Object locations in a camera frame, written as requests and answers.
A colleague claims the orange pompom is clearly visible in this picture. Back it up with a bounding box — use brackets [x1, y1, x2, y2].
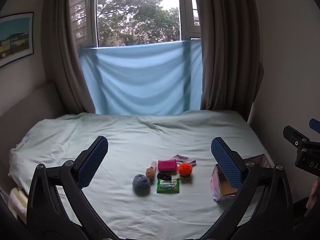
[177, 162, 193, 177]

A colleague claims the pink zip pouch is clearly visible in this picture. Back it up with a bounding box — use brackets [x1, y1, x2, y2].
[157, 159, 178, 173]

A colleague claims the white pink cloth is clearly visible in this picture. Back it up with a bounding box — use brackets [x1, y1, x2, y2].
[172, 154, 197, 167]

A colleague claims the green wet wipes packet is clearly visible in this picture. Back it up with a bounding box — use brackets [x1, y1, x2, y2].
[156, 178, 181, 194]

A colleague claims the light blue hanging cloth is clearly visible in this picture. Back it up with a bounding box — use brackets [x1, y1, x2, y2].
[78, 39, 203, 116]

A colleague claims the blue-grey knitted ball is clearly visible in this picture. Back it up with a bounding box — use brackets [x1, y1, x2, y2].
[132, 174, 151, 191]

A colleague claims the framed wall picture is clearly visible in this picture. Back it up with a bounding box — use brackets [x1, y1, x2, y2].
[0, 12, 34, 68]

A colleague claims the pink printed cardboard box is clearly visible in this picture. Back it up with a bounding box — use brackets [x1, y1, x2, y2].
[212, 153, 273, 203]

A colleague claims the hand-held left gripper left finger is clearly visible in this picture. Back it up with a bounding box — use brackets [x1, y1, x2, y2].
[26, 135, 120, 240]

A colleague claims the person's right hand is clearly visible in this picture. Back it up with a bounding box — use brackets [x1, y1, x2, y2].
[306, 179, 320, 210]

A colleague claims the cream folded bedding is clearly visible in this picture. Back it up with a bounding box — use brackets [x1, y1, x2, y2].
[8, 186, 29, 225]

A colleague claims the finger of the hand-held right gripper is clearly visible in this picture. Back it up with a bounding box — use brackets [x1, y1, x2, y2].
[283, 126, 312, 148]
[309, 118, 320, 133]

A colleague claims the small brown plush toy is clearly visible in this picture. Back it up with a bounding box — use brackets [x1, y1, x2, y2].
[146, 162, 158, 181]

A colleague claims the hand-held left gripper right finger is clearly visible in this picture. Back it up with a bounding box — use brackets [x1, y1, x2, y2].
[199, 137, 293, 240]

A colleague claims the bed with mint green sheet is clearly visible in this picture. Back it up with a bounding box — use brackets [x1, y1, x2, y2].
[9, 110, 273, 238]

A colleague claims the window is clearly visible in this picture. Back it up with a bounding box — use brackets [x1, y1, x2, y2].
[67, 0, 202, 48]

